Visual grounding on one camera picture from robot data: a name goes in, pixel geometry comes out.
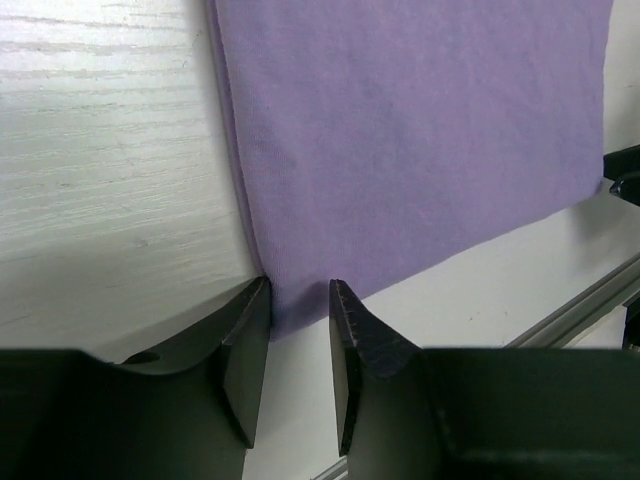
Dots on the aluminium table edge rail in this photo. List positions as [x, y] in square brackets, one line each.
[565, 320]

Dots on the lilac t shirt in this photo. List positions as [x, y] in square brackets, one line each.
[372, 140]

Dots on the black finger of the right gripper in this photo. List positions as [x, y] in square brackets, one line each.
[623, 169]

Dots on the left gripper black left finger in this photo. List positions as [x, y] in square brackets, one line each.
[185, 408]

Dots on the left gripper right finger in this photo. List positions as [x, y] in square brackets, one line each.
[475, 415]

